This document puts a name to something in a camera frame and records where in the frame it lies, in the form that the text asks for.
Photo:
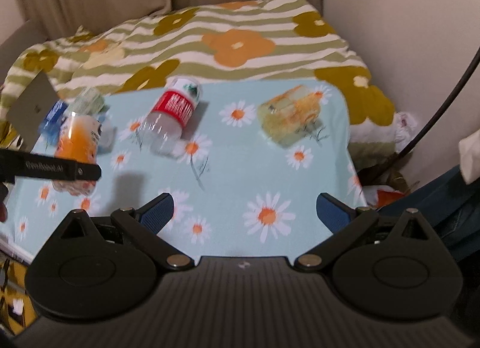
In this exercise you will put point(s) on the pale green label cup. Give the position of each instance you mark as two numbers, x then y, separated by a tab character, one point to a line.
89	102

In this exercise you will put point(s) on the grey bed headboard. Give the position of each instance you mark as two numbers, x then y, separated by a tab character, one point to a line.
24	37

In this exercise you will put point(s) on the striped floral bed quilt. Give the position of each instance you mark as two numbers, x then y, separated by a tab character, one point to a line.
255	40

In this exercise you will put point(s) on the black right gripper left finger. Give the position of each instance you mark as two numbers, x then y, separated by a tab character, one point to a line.
142	227

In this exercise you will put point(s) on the yellow label clear cup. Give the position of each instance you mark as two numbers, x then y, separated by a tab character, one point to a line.
290	116

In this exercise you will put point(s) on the white blue label cup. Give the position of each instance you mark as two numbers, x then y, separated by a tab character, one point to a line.
107	134

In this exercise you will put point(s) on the daisy print blue tablecloth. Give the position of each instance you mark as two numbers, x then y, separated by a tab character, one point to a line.
235	191

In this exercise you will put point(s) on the red label clear cup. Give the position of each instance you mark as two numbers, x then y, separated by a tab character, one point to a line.
163	126

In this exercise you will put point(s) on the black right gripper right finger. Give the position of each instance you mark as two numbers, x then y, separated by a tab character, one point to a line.
347	225

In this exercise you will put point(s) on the grey laptop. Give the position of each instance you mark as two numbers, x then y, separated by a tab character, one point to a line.
30	109

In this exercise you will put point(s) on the orange dragon label cup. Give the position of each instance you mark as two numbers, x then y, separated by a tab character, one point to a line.
78	140

